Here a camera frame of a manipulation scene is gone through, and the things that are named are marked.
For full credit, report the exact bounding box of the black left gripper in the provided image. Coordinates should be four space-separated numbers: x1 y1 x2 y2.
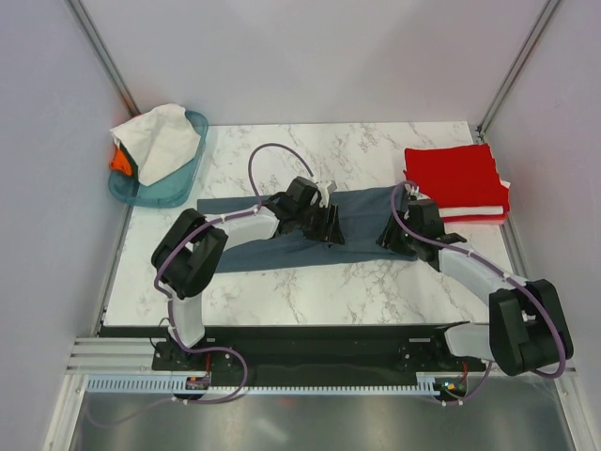
296 202 345 246

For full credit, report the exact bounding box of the grey-blue t-shirt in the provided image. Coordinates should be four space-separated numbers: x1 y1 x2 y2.
196 185 417 274

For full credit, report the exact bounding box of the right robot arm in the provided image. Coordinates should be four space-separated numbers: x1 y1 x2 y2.
377 196 574 377

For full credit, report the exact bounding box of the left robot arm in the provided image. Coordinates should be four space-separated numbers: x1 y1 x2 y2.
151 177 345 369

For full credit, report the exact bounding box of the folded white t-shirt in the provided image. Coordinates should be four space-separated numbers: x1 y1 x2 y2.
439 179 511 223

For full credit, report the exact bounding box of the folded red t-shirt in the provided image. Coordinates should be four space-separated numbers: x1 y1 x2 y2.
439 206 507 225
405 144 509 211

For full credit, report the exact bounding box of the folded red t-shirt bottom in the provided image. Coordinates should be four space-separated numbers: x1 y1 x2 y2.
439 206 507 225

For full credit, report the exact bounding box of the teal plastic bin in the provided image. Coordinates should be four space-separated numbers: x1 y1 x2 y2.
108 110 208 209

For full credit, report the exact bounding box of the crumpled white t-shirt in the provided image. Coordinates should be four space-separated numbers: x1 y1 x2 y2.
110 103 200 186

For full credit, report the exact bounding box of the dark green t-shirt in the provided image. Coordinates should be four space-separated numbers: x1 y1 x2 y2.
120 144 139 179

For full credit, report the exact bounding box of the orange t-shirt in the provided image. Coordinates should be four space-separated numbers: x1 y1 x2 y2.
109 148 128 176

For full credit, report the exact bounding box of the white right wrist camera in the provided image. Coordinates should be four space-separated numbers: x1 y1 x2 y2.
405 184 423 202

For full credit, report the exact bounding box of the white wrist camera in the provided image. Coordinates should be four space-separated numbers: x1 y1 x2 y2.
405 184 423 202
313 180 337 208

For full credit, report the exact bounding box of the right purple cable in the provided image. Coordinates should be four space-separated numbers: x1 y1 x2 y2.
390 181 567 408

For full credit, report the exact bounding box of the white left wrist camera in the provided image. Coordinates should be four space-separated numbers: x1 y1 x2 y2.
313 180 337 208

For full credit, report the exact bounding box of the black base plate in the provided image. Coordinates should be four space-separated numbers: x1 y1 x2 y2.
152 324 485 384

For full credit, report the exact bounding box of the white slotted cable duct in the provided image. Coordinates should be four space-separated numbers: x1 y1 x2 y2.
85 373 467 396

